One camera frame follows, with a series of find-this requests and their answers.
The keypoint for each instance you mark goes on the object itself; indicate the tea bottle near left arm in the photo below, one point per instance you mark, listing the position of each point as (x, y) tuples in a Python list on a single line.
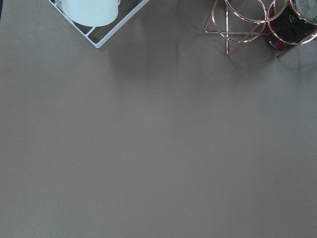
[(294, 24)]

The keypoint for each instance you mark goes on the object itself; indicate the copper wire bottle basket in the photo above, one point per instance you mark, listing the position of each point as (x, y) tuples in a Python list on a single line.
[(240, 22)]

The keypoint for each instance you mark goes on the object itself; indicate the white wire rack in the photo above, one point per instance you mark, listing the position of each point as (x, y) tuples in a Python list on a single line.
[(98, 35)]

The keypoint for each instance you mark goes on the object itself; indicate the white ceramic mug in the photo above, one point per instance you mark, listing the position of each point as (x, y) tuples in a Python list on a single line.
[(93, 13)]

